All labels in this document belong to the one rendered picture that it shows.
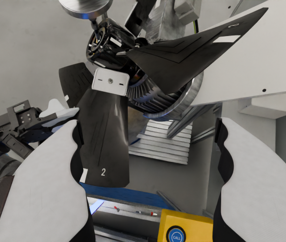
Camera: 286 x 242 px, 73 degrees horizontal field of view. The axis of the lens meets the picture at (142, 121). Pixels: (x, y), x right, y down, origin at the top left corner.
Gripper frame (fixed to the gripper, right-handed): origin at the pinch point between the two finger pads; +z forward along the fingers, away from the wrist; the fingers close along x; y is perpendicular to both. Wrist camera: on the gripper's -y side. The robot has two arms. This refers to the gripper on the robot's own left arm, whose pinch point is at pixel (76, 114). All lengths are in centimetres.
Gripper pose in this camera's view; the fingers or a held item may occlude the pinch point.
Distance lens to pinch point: 52.1
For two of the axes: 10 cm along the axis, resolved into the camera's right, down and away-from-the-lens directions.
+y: -4.5, -8.4, 3.0
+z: 9.0, -4.2, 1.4
